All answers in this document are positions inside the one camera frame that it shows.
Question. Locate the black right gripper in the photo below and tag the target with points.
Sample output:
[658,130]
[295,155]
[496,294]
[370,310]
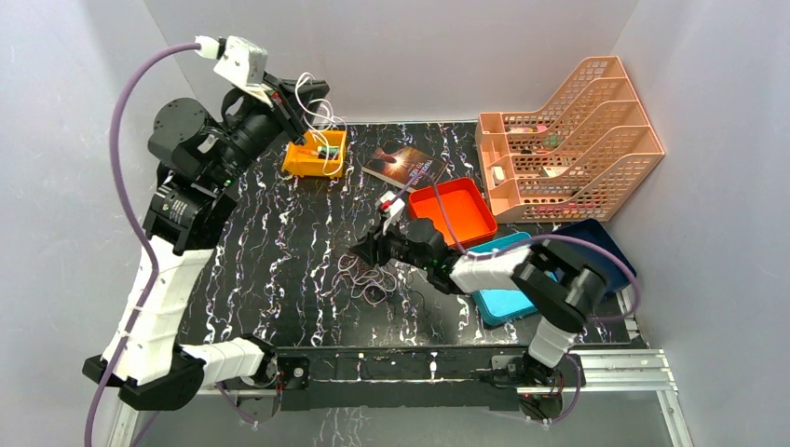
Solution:
[367,249]

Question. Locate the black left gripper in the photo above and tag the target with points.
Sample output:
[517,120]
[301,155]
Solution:
[283,105]

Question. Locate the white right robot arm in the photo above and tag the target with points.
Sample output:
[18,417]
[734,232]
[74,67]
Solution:
[562,276]

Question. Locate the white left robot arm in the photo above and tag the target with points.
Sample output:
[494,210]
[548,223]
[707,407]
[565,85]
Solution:
[199,159]

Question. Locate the green marker pen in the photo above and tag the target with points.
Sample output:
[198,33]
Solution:
[328,151]

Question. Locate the yellow plastic parts bin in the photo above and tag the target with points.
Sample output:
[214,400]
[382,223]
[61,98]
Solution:
[302,165]

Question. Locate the dark paperback book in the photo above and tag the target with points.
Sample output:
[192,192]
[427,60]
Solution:
[397,164]

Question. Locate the orange square tray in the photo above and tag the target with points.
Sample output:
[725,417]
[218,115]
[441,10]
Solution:
[460,200]

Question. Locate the light blue square tray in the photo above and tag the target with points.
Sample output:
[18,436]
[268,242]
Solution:
[497,307]

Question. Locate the peach plastic file organizer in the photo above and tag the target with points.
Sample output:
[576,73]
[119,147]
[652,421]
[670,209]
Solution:
[581,155]

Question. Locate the dark blue square tray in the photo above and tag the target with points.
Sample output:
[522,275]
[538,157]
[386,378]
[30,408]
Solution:
[594,232]

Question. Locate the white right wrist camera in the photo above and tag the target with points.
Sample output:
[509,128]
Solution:
[390,207]

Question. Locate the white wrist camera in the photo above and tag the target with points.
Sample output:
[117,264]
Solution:
[390,207]
[238,60]

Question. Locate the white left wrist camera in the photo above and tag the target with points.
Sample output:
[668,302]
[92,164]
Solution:
[238,60]

